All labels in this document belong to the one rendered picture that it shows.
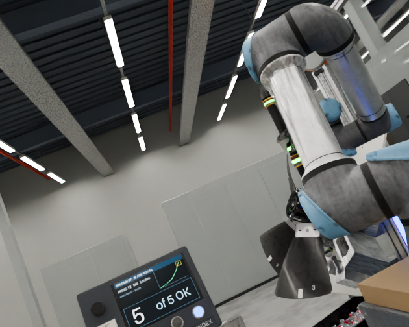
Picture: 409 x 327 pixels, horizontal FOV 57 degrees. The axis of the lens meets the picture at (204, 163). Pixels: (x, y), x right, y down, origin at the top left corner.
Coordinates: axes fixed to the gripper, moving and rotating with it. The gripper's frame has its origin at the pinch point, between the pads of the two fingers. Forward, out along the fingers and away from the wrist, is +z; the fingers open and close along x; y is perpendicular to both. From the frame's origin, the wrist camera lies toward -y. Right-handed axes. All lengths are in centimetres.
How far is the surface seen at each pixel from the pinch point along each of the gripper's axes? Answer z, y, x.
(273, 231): 26.4, 32.6, -9.9
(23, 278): 991, -57, -335
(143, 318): -46, 31, -72
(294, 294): -2, 52, -24
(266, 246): 34, 38, -13
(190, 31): 437, -295, 167
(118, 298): -44, 25, -75
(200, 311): -47, 34, -61
